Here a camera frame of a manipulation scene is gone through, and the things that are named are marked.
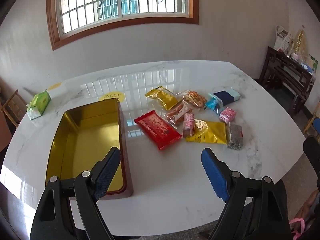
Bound gold packet with bird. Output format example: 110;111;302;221
185;119;227;145

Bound clear bag orange crackers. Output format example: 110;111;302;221
176;90;207;109

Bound green tissue pack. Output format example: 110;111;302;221
27;90;51;120

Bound cyan small snack packet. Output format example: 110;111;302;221
205;93;225;115

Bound gold packet with silver strip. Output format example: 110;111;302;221
145;86;180;111

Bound pink ribbon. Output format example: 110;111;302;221
289;217;307;240

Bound round yellow warning sticker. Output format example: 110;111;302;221
99;91;125;102

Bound pink patterned snack block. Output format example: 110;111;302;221
219;107;236;124

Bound clear pack pink sticks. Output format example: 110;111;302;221
164;101;193;127

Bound white printed bag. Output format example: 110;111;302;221
273;25;292;54

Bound yellow edge sticker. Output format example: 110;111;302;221
47;82;61;91

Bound red snack packet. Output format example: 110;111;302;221
134;110;182;150

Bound arched wooden frame window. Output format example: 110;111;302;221
46;0;199;50

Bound gold ornament tree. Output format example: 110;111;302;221
293;26;309;62

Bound gold red tin box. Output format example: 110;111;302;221
46;98;133;199

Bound pink red cake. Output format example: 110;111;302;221
182;113;195;138

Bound dark wooden console table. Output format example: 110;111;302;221
258;47;315;116

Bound silver speckled snack block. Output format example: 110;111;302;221
227;122;244;150

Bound bamboo chair right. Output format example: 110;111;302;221
303;102;320;142

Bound small bamboo chair left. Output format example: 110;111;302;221
1;90;27;128

